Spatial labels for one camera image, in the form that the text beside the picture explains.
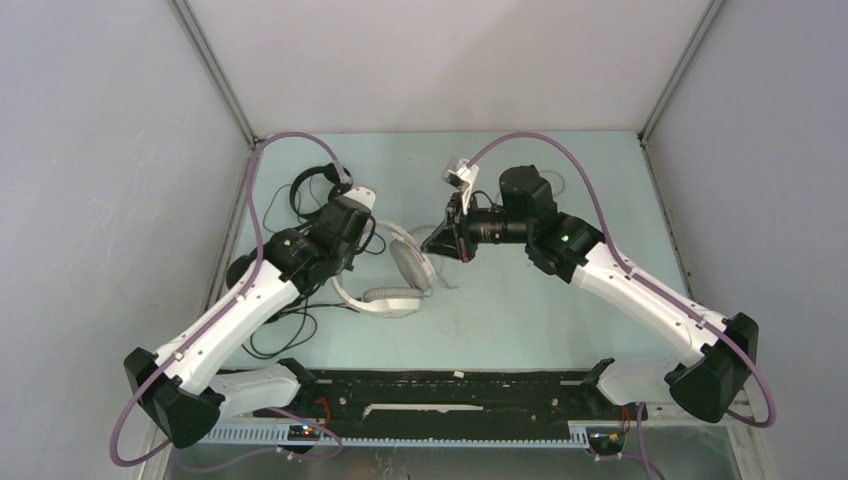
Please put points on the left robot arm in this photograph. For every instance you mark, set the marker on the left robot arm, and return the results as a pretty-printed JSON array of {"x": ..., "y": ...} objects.
[{"x": 180, "y": 385}]

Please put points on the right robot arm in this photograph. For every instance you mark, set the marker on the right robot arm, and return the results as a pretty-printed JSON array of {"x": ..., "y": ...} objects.
[{"x": 712, "y": 352}]

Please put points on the aluminium frame rail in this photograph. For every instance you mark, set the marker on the aluminium frame rail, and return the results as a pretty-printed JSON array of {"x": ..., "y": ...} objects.
[{"x": 187, "y": 17}]

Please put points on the white headphones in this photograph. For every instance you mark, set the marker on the white headphones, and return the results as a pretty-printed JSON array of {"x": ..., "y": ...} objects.
[{"x": 402, "y": 285}]

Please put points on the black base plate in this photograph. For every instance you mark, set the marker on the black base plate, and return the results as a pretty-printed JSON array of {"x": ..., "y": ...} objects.
[{"x": 475, "y": 405}]

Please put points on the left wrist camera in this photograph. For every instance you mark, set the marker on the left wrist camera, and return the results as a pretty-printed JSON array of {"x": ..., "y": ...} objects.
[{"x": 362, "y": 195}]

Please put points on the white cable duct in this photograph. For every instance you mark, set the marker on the white cable duct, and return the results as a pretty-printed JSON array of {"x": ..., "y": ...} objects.
[{"x": 297, "y": 434}]

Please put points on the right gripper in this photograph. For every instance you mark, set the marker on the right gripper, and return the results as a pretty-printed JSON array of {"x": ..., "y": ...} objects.
[{"x": 453, "y": 238}]

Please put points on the blue black headphones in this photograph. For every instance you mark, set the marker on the blue black headphones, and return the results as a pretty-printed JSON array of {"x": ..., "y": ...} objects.
[{"x": 241, "y": 272}]

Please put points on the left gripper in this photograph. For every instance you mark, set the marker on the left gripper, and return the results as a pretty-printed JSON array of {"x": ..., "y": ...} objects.
[{"x": 351, "y": 253}]

